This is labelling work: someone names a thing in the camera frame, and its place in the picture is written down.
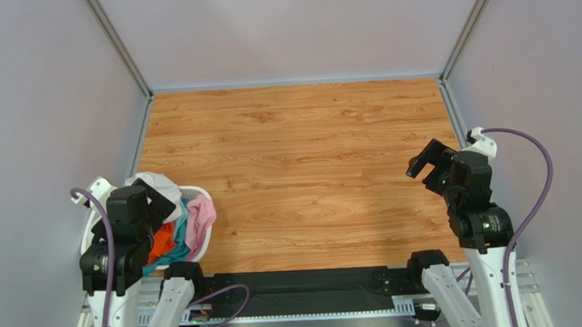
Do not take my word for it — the orange t shirt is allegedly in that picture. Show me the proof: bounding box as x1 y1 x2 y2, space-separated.
147 222 176 265

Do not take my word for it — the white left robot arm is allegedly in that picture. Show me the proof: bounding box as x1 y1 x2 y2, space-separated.
70 177 205 327

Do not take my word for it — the aluminium frame rail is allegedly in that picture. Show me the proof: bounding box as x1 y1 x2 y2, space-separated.
79 260 553 327

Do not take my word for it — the teal t shirt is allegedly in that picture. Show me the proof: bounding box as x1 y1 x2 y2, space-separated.
143 198 189 276

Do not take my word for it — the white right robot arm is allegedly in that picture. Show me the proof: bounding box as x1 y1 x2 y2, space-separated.
406 127 525 327

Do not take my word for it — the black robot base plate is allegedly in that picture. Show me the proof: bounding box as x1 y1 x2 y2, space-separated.
193 266 426 318

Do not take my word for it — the pink t shirt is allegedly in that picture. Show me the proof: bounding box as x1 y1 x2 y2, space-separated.
184 194 217 262

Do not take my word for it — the white t shirt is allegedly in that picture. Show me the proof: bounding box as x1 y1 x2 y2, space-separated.
124 171 183 224

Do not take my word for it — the white plastic laundry basket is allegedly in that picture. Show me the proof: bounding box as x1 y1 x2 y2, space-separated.
76 183 217 270

